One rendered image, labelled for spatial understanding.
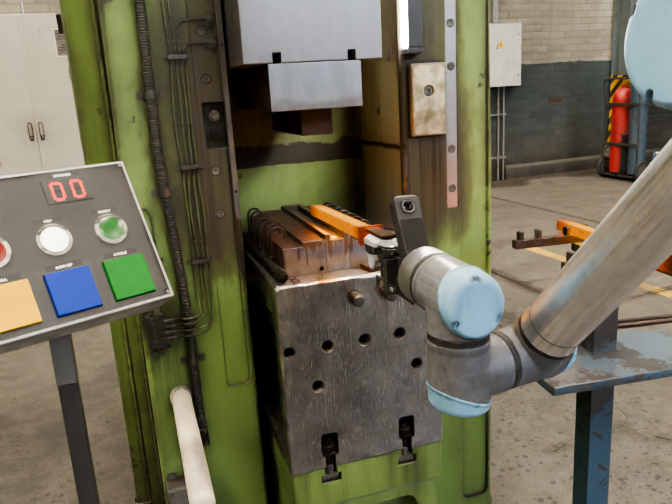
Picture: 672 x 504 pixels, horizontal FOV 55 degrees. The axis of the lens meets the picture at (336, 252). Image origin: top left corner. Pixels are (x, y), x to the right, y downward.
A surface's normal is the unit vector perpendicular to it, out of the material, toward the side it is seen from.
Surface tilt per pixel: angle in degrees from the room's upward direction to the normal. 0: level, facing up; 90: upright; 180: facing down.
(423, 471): 90
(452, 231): 90
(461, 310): 86
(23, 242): 60
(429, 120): 90
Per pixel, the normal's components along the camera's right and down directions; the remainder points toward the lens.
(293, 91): 0.31, 0.22
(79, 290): 0.56, -0.36
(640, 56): -0.92, 0.04
